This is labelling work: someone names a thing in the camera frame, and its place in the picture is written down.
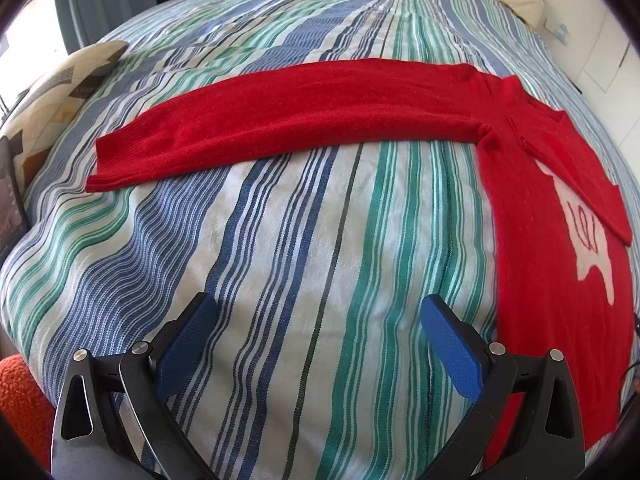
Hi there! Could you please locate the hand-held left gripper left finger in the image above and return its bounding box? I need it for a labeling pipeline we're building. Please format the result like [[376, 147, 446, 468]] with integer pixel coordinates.
[[50, 292, 221, 480]]

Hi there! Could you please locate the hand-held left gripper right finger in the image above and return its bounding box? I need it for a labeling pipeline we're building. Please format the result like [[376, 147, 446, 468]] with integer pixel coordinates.
[[420, 295, 587, 480]]

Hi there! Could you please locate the red sweater with rabbit print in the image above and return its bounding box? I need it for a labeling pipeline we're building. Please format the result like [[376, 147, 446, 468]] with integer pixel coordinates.
[[85, 58, 633, 466]]

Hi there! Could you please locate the striped bed sheet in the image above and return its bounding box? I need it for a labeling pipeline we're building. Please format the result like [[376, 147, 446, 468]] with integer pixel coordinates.
[[0, 0, 633, 480]]

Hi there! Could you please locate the geometric patterned pillow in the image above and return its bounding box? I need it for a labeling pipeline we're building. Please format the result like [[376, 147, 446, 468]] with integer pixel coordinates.
[[0, 41, 130, 191]]

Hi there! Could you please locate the white wardrobe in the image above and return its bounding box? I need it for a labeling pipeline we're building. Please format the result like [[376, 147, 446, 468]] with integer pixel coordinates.
[[570, 7, 640, 161]]

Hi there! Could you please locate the window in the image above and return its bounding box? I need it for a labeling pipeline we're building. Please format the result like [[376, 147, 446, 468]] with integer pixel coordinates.
[[0, 0, 68, 126]]

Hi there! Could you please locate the blue curtain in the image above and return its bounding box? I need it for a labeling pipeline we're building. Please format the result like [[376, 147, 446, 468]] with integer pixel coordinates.
[[52, 0, 156, 57]]

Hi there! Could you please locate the wall socket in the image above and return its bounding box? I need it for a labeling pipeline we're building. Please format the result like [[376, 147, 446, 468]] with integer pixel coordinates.
[[544, 19, 572, 42]]

